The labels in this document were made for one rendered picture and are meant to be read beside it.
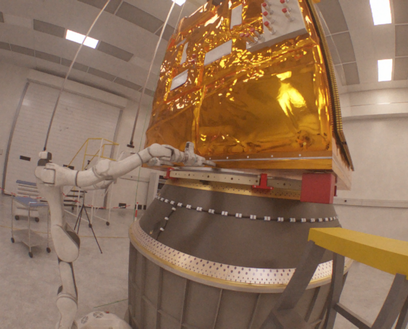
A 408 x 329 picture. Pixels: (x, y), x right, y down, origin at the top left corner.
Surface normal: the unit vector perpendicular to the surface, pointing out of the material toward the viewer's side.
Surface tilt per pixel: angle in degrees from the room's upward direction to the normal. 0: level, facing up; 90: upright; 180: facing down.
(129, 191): 90
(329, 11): 180
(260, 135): 91
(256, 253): 62
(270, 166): 90
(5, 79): 90
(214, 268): 43
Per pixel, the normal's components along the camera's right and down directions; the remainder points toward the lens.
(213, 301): -0.30, -0.15
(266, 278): 0.04, -0.81
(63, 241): 0.58, -0.05
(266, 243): -0.04, -0.58
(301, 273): 0.06, -0.06
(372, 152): -0.72, -0.18
